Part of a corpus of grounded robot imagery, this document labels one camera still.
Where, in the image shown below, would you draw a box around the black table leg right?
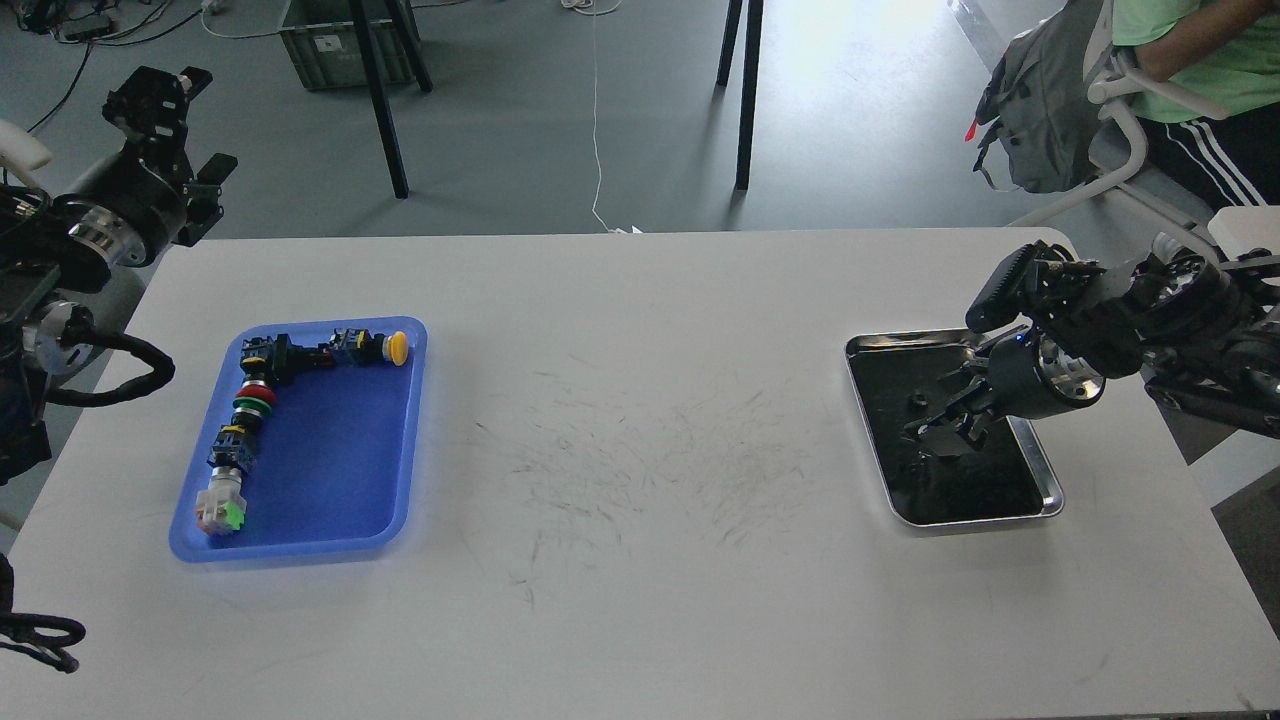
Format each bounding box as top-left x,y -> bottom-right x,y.
716,0 -> 765,195

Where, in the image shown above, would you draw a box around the seated person green shirt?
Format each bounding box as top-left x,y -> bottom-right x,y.
1112,1 -> 1279,211

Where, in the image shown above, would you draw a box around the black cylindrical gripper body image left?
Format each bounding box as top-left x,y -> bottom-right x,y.
55,150 -> 191,266

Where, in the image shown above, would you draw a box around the red and green push buttons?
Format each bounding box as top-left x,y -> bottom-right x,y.
230,375 -> 276,427

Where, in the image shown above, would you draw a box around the black connector switch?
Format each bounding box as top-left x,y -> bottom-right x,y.
239,333 -> 325,386

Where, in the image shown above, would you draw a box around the grey backpack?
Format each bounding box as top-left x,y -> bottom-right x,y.
970,1 -> 1105,193

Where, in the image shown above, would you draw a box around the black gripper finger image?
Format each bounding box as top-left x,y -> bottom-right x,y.
102,67 -> 212,184
180,152 -> 239,247

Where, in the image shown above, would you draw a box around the blue plastic tray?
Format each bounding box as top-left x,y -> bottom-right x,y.
169,316 -> 428,562

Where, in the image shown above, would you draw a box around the white office chair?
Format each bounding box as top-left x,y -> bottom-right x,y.
1010,38 -> 1231,260

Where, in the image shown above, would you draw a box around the silver metal tray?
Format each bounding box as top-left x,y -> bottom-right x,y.
844,329 -> 1065,532

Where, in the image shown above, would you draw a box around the black gripper finger right-side image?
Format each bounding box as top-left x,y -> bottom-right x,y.
902,389 -> 1001,457

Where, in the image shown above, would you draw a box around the blue black small switch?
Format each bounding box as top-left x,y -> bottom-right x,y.
206,425 -> 259,477

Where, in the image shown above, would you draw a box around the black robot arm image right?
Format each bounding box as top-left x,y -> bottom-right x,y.
901,241 -> 1277,457

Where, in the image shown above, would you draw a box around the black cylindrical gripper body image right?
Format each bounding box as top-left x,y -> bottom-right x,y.
986,332 -> 1106,420

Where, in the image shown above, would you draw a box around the white floor cable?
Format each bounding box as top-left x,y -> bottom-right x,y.
561,0 -> 643,234

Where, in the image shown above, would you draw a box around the black table leg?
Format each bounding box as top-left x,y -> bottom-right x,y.
716,0 -> 765,195
348,1 -> 434,200

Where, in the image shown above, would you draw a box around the white green square switch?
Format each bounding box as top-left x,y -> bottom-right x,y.
195,466 -> 247,536

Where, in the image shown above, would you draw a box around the yellow push button switch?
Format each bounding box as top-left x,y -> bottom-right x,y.
319,328 -> 410,366

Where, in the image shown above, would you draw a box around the grey plastic crate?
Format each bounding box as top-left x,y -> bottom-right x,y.
278,1 -> 416,91

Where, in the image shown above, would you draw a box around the black table leg left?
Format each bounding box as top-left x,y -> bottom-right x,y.
348,1 -> 434,200

